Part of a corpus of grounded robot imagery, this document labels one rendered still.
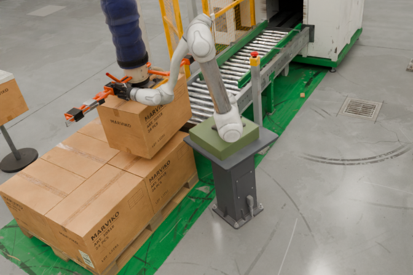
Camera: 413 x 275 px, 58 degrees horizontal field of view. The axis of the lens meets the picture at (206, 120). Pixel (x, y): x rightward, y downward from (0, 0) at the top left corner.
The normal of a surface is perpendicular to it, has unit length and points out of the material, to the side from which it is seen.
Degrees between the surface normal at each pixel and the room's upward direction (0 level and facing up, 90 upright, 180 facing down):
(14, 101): 90
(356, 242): 0
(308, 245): 0
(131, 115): 90
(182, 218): 0
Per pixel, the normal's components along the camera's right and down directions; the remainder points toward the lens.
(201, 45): 0.04, 0.50
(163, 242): -0.12, -0.82
